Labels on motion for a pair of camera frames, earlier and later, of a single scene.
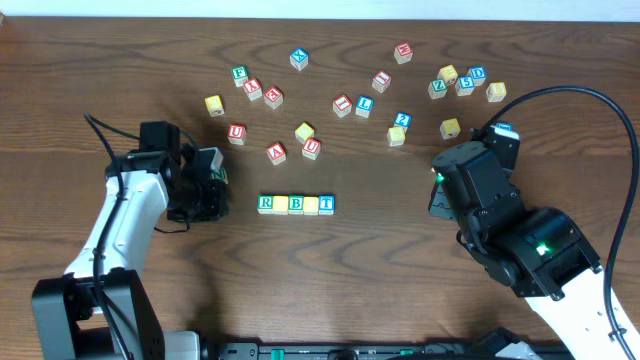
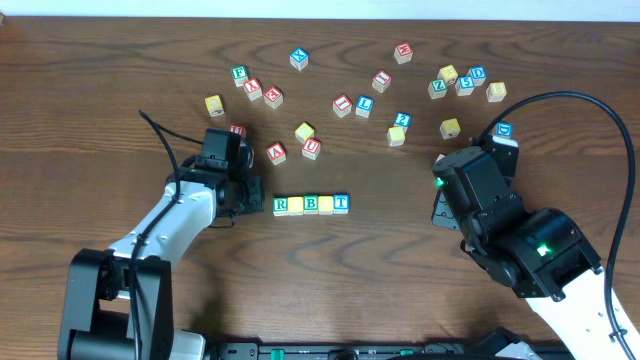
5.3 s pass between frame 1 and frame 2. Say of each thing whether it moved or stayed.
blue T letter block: moved
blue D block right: stayed
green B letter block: moved
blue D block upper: stayed
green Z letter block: stayed
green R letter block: moved
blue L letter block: stayed
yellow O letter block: moved
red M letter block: stayed
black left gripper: moved
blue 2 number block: stayed
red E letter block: stayed
